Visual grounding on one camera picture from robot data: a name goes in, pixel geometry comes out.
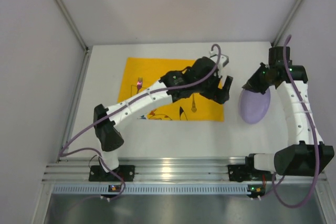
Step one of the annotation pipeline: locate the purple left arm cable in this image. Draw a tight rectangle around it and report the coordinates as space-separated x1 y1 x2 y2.
57 43 223 200

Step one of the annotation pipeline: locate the gold ornate spoon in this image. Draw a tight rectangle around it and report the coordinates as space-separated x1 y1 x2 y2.
191 94 197 113

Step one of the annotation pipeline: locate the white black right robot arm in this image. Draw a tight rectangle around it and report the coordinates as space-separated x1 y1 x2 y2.
238 47 334 177

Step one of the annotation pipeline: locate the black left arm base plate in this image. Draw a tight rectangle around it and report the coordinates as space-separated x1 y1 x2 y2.
88 165 135 182

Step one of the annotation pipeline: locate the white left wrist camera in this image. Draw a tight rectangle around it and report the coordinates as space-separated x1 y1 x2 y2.
209 51 229 79

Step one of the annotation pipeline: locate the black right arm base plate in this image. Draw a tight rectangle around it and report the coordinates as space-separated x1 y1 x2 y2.
227 165 272 183

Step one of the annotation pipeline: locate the yellow Pikachu placemat cloth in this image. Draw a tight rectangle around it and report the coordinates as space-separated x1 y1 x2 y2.
118 58 224 122

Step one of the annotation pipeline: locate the right aluminium corner post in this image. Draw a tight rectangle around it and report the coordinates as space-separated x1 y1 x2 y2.
271 0 305 47

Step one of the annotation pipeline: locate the iridescent rainbow fork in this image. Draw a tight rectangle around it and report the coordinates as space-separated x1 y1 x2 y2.
136 77 143 93

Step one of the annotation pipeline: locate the lavender plastic plate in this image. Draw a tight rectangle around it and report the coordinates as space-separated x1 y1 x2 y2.
238 89 271 124

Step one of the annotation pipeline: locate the left aluminium corner post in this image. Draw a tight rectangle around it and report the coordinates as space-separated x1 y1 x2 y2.
54 0 90 151

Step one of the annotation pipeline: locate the aluminium corner post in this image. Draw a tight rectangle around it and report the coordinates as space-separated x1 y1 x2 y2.
271 0 305 47
54 0 90 151

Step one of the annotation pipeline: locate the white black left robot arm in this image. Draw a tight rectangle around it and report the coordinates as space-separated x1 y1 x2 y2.
93 55 233 172

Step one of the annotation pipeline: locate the slotted grey cable duct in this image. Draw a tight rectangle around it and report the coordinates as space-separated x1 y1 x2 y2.
52 184 266 195

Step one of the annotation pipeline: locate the aluminium table frame rail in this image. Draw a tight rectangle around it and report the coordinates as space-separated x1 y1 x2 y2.
41 157 328 183

